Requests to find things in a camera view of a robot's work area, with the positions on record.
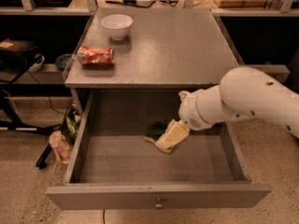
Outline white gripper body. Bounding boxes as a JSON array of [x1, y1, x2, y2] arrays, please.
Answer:
[[178, 90, 212, 131]]

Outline black bag on shelf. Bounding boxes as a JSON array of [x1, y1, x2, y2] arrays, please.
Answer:
[[0, 38, 39, 70]]

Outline green and yellow sponge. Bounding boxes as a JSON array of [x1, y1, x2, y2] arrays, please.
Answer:
[[144, 122, 173, 154]]

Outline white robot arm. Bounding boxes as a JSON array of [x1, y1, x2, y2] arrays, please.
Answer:
[[154, 66, 299, 153]]

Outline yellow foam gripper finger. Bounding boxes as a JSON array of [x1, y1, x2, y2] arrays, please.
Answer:
[[155, 119, 190, 150], [178, 91, 191, 103]]

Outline white bowl on shelf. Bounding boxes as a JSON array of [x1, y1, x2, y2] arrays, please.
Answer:
[[28, 55, 45, 72]]

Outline clear plastic bottle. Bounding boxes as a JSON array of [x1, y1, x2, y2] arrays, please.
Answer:
[[49, 131, 72, 164]]

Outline grey open top drawer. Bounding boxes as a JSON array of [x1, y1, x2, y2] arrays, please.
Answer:
[[47, 90, 271, 210]]

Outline dark small bowl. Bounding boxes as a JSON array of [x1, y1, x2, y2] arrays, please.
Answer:
[[55, 53, 72, 70]]

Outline crushed orange soda can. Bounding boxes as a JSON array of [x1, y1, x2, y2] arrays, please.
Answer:
[[78, 46, 114, 66]]

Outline green plastic item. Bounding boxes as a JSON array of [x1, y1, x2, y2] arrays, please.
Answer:
[[66, 118, 78, 136]]

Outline white ceramic bowl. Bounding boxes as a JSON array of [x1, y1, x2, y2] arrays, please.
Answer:
[[101, 14, 133, 40]]

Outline black stand legs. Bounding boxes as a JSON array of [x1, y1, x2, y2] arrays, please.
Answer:
[[0, 89, 68, 170]]

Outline grey cabinet counter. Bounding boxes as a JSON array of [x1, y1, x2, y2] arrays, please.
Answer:
[[65, 7, 241, 92]]

